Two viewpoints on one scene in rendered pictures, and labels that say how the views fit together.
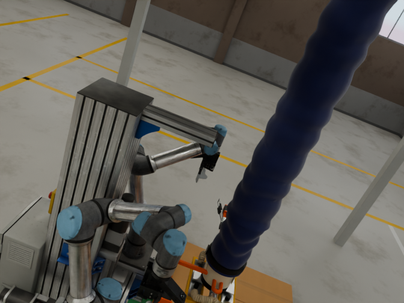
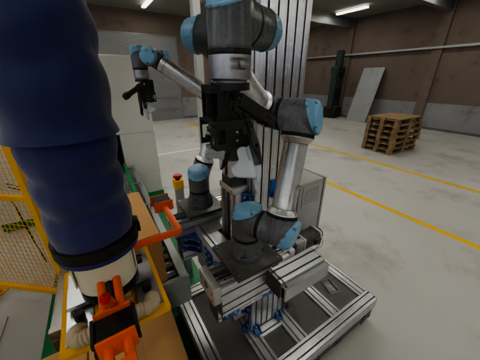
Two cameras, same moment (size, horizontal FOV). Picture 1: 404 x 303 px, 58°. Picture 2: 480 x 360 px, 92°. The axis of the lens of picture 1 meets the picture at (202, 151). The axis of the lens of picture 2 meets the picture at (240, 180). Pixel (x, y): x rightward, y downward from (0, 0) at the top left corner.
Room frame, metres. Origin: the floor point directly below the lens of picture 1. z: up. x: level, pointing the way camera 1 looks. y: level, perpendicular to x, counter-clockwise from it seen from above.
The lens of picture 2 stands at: (2.30, -0.27, 1.73)
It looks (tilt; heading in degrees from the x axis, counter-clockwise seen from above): 24 degrees down; 149
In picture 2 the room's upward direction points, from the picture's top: straight up
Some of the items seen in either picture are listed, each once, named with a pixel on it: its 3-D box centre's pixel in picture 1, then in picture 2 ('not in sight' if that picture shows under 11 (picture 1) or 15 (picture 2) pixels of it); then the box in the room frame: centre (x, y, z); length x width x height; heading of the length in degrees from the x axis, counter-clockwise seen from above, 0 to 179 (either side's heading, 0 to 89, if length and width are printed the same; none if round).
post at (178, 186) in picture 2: not in sight; (183, 232); (0.64, 0.16, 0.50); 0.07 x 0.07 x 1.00; 89
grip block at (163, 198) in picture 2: (163, 296); (161, 202); (1.28, -0.10, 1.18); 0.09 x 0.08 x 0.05; 92
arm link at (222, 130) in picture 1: (217, 134); (230, 17); (1.89, -0.05, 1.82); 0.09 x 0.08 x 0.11; 117
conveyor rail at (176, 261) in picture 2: not in sight; (149, 206); (0.04, 0.00, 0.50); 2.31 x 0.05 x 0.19; 179
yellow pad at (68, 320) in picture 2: (228, 290); (80, 301); (1.59, -0.44, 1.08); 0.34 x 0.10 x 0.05; 2
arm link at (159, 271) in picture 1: (164, 266); (141, 74); (0.89, -0.03, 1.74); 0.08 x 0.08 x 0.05
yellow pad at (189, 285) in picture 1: (197, 278); (142, 275); (1.58, -0.25, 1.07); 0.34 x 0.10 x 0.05; 2
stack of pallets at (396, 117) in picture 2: not in sight; (391, 132); (-0.73, 6.13, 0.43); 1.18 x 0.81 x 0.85; 88
